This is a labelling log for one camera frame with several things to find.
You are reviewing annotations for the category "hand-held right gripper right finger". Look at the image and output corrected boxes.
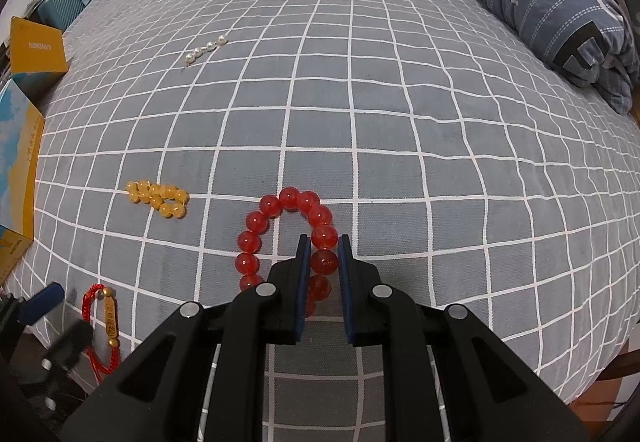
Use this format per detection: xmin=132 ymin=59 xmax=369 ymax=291
xmin=337 ymin=233 xmax=591 ymax=442

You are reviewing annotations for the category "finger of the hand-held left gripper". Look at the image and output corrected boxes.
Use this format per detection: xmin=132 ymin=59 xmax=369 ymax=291
xmin=20 ymin=283 xmax=63 ymax=328
xmin=42 ymin=321 xmax=94 ymax=418

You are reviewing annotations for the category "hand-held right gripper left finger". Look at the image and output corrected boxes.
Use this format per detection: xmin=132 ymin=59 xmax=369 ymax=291
xmin=60 ymin=233 xmax=311 ymax=442

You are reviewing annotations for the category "large red bead bracelet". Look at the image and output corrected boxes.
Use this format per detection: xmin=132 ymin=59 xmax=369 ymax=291
xmin=235 ymin=187 xmax=337 ymax=318

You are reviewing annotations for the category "blue and yellow box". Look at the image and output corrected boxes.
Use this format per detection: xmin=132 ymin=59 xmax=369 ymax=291
xmin=0 ymin=78 xmax=46 ymax=283

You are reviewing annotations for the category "yellow cardboard box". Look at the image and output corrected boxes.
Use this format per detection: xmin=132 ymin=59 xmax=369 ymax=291
xmin=10 ymin=17 xmax=68 ymax=75

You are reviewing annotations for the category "red string bracelet gold plate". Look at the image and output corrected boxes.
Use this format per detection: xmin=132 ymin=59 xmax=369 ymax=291
xmin=80 ymin=284 xmax=123 ymax=383

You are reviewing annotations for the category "yellow bead bracelet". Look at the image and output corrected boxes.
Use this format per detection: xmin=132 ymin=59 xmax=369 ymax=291
xmin=125 ymin=179 xmax=190 ymax=220

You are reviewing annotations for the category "white pearl string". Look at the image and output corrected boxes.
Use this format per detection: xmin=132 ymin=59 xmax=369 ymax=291
xmin=184 ymin=36 xmax=228 ymax=68

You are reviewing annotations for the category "wooden bed frame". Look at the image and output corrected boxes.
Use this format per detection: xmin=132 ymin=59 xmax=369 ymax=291
xmin=570 ymin=337 xmax=640 ymax=423

